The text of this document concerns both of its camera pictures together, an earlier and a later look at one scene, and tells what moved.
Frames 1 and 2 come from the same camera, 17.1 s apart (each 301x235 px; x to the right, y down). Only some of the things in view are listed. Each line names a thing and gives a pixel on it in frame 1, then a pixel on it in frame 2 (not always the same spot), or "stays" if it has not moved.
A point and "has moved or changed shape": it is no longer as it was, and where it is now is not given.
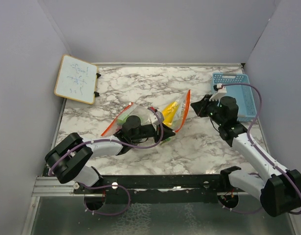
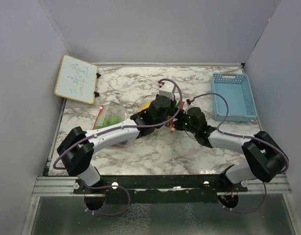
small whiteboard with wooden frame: [77, 80] stays
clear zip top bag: [173, 115] has moved or changed shape
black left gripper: [167, 132] → [173, 103]
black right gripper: [200, 106] → [180, 115]
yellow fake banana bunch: [168, 114] has moved or changed shape
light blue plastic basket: [244, 95] stays
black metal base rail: [157, 189] stays
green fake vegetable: [122, 118] → [111, 120]
